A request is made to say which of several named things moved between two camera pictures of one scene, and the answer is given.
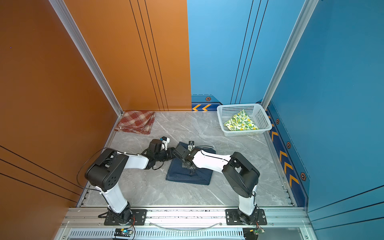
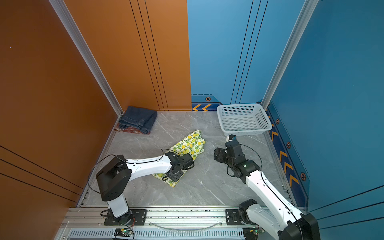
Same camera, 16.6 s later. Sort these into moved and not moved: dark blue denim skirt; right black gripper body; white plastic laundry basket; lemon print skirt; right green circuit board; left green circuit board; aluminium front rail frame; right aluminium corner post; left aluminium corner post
Moved: right black gripper body; lemon print skirt; dark blue denim skirt
Not moved: right green circuit board; aluminium front rail frame; left aluminium corner post; left green circuit board; white plastic laundry basket; right aluminium corner post
